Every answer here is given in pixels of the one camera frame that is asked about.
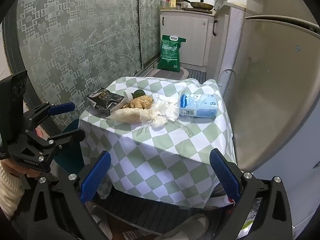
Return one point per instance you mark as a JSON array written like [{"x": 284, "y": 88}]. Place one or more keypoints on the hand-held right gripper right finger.
[{"x": 225, "y": 177}]

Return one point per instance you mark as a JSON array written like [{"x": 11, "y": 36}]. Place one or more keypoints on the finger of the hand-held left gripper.
[
  {"x": 61, "y": 108},
  {"x": 72, "y": 136}
]

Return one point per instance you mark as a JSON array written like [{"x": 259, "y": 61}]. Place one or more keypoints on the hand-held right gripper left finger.
[{"x": 96, "y": 177}]

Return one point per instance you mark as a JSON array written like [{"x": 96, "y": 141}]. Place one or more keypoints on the black snack packet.
[{"x": 105, "y": 100}]

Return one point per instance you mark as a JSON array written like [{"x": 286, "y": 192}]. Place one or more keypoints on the clear plastic bag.
[{"x": 127, "y": 116}]

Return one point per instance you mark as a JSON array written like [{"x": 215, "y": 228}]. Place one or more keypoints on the white paper cup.
[{"x": 128, "y": 95}]

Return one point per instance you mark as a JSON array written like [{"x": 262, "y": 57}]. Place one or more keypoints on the blue white tissue packet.
[{"x": 200, "y": 105}]

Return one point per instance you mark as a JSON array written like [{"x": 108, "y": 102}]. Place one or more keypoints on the white plastic bag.
[{"x": 160, "y": 112}]

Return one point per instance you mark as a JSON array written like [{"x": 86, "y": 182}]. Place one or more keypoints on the person's left hand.
[{"x": 15, "y": 168}]

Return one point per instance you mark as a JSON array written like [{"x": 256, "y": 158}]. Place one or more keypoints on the teal stool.
[{"x": 72, "y": 160}]

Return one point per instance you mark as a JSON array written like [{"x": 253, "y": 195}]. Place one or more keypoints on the printed plastic bag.
[{"x": 250, "y": 226}]

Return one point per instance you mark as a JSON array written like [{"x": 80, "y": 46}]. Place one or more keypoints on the beige slipper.
[{"x": 192, "y": 223}]

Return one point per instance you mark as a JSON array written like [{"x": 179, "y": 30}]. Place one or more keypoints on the green white checkered tablecloth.
[{"x": 155, "y": 155}]

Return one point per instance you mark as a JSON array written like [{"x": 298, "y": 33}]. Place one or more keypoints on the wide patterned glass sliding door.
[{"x": 75, "y": 42}]

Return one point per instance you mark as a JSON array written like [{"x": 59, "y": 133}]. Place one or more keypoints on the ginger root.
[{"x": 140, "y": 102}]

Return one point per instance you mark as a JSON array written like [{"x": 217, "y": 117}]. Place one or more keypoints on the green avocado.
[{"x": 138, "y": 94}]

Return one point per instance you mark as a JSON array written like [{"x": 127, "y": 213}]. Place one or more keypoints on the beige refrigerator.
[{"x": 275, "y": 92}]

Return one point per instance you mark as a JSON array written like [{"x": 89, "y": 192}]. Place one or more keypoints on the dark ribbed floor mat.
[{"x": 197, "y": 73}]

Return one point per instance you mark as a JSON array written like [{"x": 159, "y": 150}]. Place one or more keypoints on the oval grey floor mat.
[{"x": 180, "y": 73}]

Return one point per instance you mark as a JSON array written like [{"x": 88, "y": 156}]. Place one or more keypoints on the narrow patterned glass sliding door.
[{"x": 150, "y": 30}]

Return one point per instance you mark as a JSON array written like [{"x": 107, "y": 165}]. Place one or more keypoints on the green rice bag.
[{"x": 170, "y": 55}]

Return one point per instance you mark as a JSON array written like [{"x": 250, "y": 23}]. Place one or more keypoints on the white kitchen cabinet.
[{"x": 190, "y": 35}]

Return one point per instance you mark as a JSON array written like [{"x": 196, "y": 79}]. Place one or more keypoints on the yellow label bottle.
[{"x": 173, "y": 1}]

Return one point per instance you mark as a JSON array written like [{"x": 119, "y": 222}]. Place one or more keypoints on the black stove top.
[{"x": 197, "y": 9}]

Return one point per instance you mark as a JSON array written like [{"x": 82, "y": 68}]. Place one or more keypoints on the frying pan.
[{"x": 202, "y": 5}]

